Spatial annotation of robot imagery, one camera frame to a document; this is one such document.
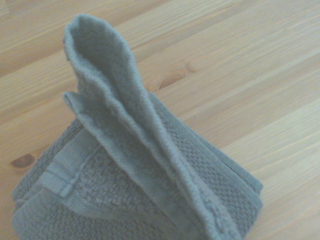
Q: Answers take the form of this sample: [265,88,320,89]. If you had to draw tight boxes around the grey-blue terry towel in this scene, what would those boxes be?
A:
[10,13,264,240]

